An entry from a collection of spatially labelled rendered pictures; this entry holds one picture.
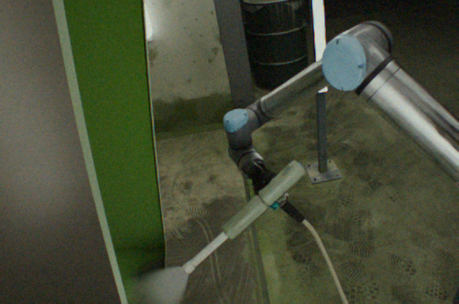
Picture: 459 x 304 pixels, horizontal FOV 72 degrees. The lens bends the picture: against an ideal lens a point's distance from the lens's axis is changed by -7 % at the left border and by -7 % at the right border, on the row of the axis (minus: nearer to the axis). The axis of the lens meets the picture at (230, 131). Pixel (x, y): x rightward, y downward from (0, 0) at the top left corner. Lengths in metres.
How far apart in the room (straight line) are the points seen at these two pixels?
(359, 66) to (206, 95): 2.10
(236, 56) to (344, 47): 1.94
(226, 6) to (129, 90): 1.64
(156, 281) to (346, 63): 0.81
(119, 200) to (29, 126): 0.88
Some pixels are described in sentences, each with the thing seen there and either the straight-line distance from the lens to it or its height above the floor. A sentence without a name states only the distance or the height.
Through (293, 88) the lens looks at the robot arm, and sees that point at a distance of 1.10.
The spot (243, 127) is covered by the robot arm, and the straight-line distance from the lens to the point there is 1.20.
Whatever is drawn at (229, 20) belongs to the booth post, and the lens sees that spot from 2.56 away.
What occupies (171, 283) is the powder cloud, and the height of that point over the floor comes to 0.60.
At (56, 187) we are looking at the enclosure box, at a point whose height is 1.25.
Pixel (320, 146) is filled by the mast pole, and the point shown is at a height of 0.23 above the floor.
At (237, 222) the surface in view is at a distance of 1.04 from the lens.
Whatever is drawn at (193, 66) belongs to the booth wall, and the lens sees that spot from 2.65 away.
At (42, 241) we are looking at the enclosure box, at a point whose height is 1.17.
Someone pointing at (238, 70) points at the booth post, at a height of 0.49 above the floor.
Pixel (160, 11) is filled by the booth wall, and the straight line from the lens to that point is 2.56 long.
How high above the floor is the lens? 1.47
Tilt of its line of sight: 31 degrees down
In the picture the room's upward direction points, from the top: 11 degrees counter-clockwise
